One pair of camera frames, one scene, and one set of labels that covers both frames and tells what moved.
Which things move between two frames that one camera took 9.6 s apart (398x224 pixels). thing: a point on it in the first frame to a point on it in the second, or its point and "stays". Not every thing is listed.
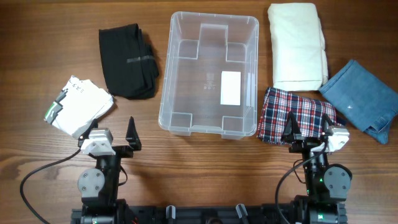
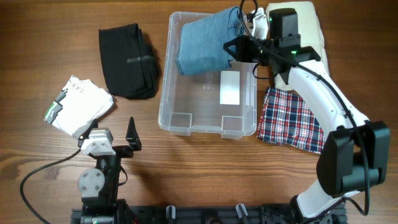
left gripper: [127, 151] stays
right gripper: [304, 142] to [242, 53]
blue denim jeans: [363, 99] to [201, 43]
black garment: [129, 62] stays
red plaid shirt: [308, 114] stays
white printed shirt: [79, 102] stays
